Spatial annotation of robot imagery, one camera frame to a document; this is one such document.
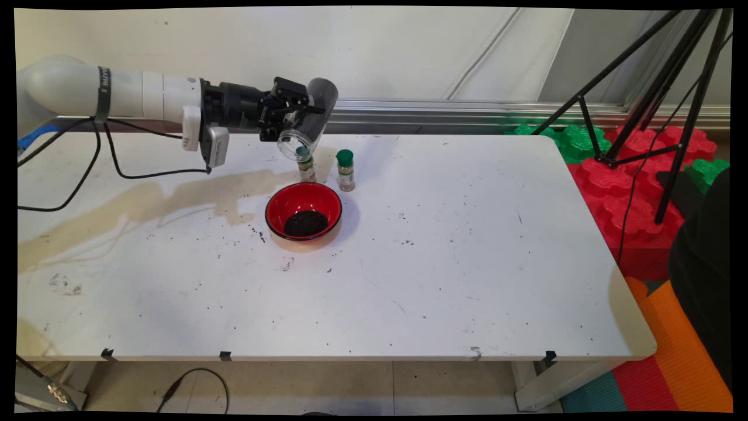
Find thin black tripod cable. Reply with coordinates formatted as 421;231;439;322
617;32;733;265

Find orange foam floor mat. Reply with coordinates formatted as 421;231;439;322
625;277;733;413

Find red foam blocks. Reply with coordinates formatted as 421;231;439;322
567;126;718;281

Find black cable with plug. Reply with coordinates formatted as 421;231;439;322
155;368;228;415

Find green foam block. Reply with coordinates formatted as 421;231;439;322
684;159;730;196

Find red and green foam mat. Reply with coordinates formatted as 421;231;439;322
505;123;612;164

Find clear plastic jar black seeds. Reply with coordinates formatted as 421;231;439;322
276;77;339;163

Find teal foam floor mat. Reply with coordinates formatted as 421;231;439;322
561;370;629;413

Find grey table leg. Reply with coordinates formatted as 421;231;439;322
15;365;88;412

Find black cable strap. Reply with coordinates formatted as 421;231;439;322
93;66;113;125

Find white table leg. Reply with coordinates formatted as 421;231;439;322
514;358;620;412

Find red bowl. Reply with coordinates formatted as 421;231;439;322
265;182;344;252

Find aluminium wall rail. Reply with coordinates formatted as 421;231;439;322
16;92;731;132

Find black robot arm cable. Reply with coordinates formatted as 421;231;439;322
18;117;212;212

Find black tripod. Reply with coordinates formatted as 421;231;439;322
529;8;733;226

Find cable with metal plug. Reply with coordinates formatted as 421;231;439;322
16;356;79;412

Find red foam floor mat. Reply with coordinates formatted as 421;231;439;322
612;356;681;413

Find spice bottle green cap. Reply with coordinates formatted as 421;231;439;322
336;149;356;192
295;146;318;184

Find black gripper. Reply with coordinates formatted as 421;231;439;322
200;77;326;142

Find black seed pile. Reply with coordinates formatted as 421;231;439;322
284;209;329;238

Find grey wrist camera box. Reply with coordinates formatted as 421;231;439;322
181;105;230;169

